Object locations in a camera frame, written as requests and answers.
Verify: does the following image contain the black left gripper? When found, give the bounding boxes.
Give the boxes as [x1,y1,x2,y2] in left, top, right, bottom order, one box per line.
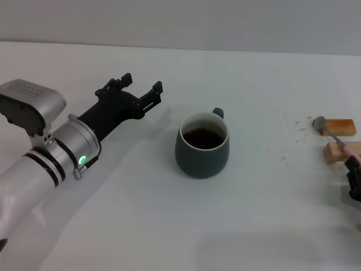
[78,72,164,141]

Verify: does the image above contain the pink handled metal spoon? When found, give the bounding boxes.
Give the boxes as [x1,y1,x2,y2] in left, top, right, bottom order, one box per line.
[312,115,361,160]

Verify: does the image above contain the dark grey coffee cup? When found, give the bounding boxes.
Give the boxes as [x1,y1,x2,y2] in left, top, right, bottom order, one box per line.
[174,107,231,179]

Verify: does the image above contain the pale notched wooden block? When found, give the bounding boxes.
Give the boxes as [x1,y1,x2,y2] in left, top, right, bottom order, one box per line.
[323,141,361,165]

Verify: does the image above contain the brown stained wooden block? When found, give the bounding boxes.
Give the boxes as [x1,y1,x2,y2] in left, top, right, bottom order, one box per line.
[320,118,355,137]

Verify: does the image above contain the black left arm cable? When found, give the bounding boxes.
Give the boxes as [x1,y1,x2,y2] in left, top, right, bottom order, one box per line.
[82,142,102,170]

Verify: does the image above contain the silver grey left wrist camera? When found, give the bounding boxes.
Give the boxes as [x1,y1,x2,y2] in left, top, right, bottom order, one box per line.
[0,79,68,137]

